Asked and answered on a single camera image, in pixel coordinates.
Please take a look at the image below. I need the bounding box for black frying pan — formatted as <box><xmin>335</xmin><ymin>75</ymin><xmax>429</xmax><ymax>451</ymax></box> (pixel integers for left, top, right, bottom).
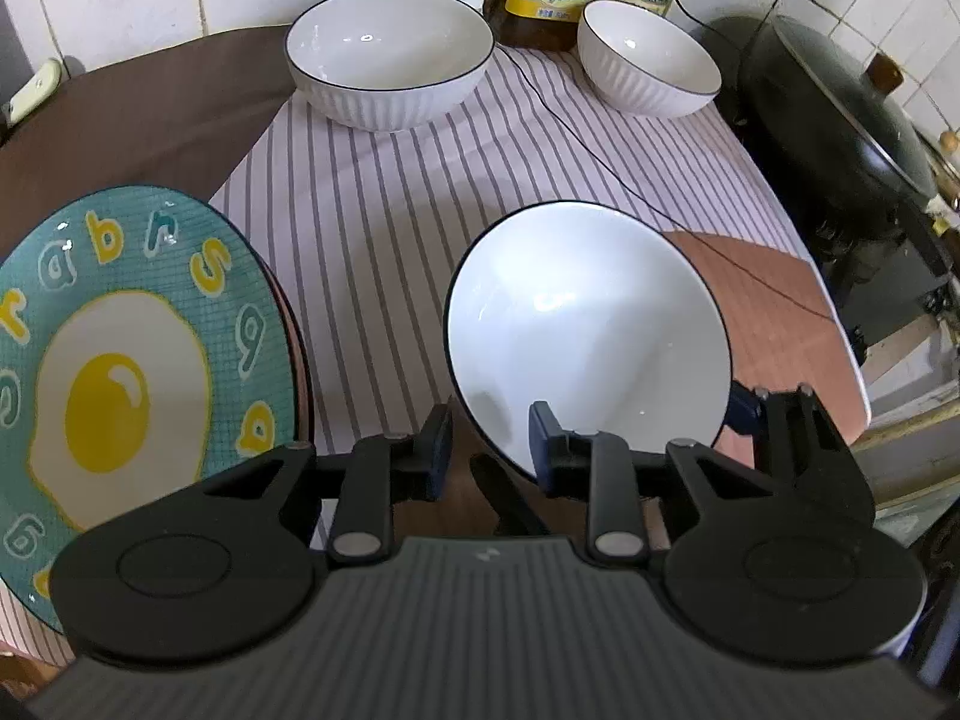
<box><xmin>731</xmin><ymin>15</ymin><xmax>942</xmax><ymax>256</ymax></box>

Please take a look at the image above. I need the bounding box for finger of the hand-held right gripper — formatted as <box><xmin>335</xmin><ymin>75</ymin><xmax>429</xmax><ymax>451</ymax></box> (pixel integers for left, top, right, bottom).
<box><xmin>730</xmin><ymin>382</ymin><xmax>876</xmax><ymax>527</ymax></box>

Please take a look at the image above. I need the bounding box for thin black cable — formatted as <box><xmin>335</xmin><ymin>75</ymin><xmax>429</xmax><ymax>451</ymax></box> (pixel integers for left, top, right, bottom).
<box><xmin>487</xmin><ymin>0</ymin><xmax>837</xmax><ymax>320</ymax></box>

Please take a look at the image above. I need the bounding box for striped table mat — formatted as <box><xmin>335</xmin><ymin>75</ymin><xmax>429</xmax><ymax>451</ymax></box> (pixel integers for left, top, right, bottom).
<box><xmin>0</xmin><ymin>25</ymin><xmax>875</xmax><ymax>685</ymax></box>

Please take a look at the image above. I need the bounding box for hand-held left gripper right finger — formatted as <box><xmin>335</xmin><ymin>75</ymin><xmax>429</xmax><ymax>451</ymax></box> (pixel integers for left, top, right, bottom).
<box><xmin>528</xmin><ymin>400</ymin><xmax>800</xmax><ymax>568</ymax></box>

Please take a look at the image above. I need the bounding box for white ribbed bowl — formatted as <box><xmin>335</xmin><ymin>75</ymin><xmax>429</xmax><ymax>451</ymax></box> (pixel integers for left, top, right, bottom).
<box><xmin>285</xmin><ymin>0</ymin><xmax>497</xmax><ymax>133</ymax></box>
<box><xmin>443</xmin><ymin>200</ymin><xmax>733</xmax><ymax>486</ymax></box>
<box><xmin>577</xmin><ymin>0</ymin><xmax>723</xmax><ymax>119</ymax></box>

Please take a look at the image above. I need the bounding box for black gas stove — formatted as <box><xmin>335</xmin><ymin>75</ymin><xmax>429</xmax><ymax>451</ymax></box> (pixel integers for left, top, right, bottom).
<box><xmin>806</xmin><ymin>187</ymin><xmax>960</xmax><ymax>368</ymax></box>

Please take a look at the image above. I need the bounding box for black wok with lid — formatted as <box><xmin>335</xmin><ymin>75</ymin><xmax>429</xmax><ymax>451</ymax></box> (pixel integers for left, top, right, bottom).
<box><xmin>757</xmin><ymin>15</ymin><xmax>938</xmax><ymax>200</ymax></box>

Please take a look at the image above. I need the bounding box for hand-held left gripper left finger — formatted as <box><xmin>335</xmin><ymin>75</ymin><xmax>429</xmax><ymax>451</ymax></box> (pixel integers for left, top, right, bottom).
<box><xmin>199</xmin><ymin>403</ymin><xmax>455</xmax><ymax>566</ymax></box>

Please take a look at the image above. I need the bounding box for teal fried egg plate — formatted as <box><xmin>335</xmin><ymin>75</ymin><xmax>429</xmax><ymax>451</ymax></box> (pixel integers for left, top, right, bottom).
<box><xmin>0</xmin><ymin>185</ymin><xmax>299</xmax><ymax>636</ymax></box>

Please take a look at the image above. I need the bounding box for small white plastic object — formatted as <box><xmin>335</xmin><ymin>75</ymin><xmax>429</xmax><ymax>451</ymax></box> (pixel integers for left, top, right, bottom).
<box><xmin>6</xmin><ymin>58</ymin><xmax>66</xmax><ymax>126</ymax></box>

